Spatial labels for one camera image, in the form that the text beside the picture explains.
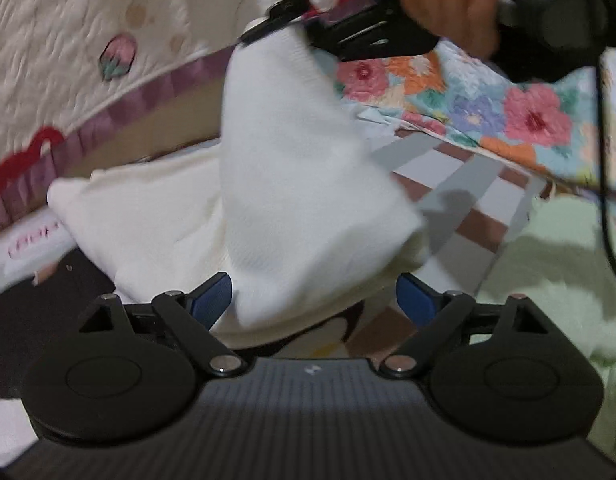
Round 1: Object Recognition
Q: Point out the white quilt with red bears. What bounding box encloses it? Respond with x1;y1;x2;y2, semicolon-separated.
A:
0;0;277;231

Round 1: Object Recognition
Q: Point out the beige wooden headboard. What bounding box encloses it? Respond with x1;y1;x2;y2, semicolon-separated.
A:
62;77;224;178

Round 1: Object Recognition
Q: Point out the white knit sweater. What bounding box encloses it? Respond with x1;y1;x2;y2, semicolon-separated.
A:
48;26;428;349

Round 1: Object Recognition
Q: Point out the light green quilted blanket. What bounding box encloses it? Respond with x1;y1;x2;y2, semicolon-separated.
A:
477;194;616;461

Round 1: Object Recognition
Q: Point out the checkered bed sheet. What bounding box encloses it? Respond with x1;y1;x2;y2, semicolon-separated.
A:
0;129;549;359

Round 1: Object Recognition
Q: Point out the black cable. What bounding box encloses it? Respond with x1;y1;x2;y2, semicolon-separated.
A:
594;0;616;291

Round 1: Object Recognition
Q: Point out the colourful floral quilt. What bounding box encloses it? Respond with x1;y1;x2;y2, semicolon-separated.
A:
314;41;616;193

